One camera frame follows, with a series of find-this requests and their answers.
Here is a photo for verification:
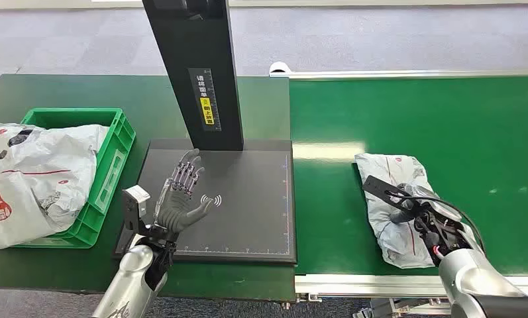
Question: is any grey courier package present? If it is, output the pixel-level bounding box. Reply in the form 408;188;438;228
354;153;441;270

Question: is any black inbound scanner machine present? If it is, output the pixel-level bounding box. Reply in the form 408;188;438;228
113;0;298;264

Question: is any green conveyor belt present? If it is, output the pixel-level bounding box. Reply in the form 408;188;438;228
289;76;528;278

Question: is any green plastic crate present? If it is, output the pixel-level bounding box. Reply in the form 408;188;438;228
13;107;136;250

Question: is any large white printed courier bag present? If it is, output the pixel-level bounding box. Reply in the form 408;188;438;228
0;122;110;254

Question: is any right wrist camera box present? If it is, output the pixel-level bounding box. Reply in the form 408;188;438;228
362;175;416;213

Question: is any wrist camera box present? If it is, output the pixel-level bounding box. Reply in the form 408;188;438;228
114;185;151;256
362;175;416;213

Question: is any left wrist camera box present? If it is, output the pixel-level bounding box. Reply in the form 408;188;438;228
114;185;151;256

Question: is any aluminium conveyor frame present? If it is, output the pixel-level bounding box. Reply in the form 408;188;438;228
269;61;528;318

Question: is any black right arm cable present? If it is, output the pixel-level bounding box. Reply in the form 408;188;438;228
394;194;487;256

